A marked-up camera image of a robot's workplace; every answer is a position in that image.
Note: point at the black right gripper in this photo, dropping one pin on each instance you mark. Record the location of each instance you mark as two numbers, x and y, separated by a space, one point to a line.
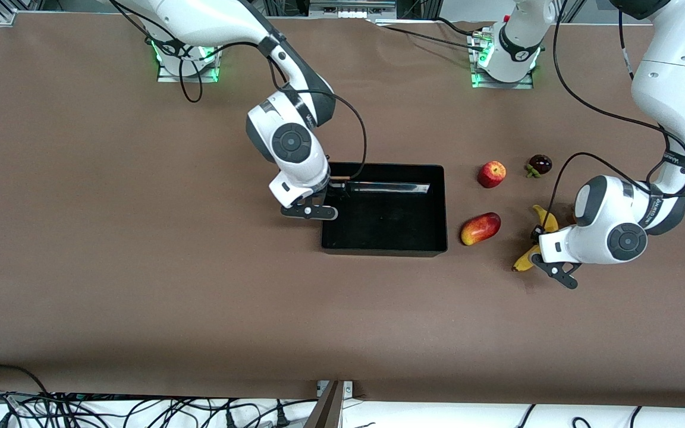
334 191

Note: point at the yellow banana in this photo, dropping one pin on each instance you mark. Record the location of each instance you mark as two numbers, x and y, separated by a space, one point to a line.
524 263

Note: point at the black plastic box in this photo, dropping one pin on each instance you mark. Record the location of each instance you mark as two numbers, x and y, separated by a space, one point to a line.
390 226

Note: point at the small red apple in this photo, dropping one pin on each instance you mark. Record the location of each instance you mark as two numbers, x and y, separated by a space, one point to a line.
491 175

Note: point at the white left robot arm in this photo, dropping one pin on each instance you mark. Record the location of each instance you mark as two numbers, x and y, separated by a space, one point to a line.
675 71

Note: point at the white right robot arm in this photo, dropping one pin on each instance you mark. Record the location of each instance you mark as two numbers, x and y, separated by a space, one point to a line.
292 142

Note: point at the red yellow mango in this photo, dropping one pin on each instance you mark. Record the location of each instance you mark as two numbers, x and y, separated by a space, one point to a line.
480 229

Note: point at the dark purple mangosteen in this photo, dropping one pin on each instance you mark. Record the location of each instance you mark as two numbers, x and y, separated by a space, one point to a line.
540 163

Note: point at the brown table cover sheet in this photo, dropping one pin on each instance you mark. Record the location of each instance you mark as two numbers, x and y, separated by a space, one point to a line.
259 327

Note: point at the dark slanted bar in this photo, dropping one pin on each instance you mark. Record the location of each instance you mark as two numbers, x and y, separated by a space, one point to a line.
327 410

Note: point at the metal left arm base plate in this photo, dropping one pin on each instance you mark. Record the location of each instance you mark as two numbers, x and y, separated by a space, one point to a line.
503 85

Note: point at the aluminium frame rack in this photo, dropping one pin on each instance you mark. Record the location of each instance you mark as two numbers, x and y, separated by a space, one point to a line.
348 9

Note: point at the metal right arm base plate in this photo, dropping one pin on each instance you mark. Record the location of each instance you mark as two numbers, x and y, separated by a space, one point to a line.
188 78

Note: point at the metal corner bracket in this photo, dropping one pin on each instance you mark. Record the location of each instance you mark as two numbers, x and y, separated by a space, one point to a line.
348 389

